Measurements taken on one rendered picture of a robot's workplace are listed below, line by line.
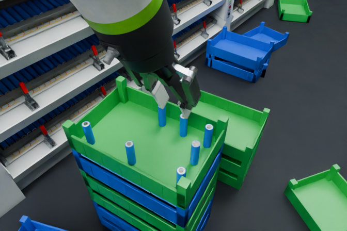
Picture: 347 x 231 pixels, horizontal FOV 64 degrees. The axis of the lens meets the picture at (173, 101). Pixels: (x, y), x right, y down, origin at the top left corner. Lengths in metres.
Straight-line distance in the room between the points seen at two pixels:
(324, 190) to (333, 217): 0.10
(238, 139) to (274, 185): 0.23
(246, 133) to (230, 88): 0.48
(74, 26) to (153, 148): 0.49
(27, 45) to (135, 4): 0.64
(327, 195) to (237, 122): 0.40
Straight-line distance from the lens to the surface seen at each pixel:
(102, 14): 0.28
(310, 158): 1.25
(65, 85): 1.01
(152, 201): 0.62
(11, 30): 0.90
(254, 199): 1.07
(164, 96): 0.55
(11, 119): 0.96
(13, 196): 1.12
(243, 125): 1.04
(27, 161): 1.08
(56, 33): 0.92
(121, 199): 0.72
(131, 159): 0.60
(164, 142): 0.65
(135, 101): 0.75
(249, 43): 1.65
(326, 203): 1.15
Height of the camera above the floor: 0.91
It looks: 42 degrees down
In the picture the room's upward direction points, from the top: straight up
